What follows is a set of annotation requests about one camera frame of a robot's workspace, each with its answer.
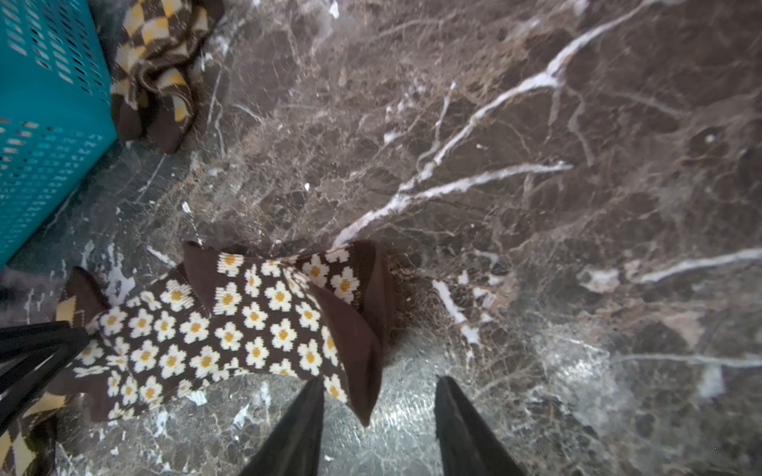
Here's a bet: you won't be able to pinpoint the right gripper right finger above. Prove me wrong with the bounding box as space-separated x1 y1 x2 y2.
435 376 524 476

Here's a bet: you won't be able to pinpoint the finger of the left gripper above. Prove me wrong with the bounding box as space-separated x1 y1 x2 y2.
1 321 89 432

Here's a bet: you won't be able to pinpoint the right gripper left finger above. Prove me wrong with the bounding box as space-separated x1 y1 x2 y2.
239 378 325 476

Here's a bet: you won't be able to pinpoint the dark brown argyle sock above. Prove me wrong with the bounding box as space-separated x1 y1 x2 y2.
1 267 107 475
110 0 225 154

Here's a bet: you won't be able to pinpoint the daisy sock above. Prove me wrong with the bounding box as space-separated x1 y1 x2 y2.
52 260 383 424
177 239 399 358

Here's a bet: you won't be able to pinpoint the teal plastic basket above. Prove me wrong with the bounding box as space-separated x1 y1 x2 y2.
1 0 116 263

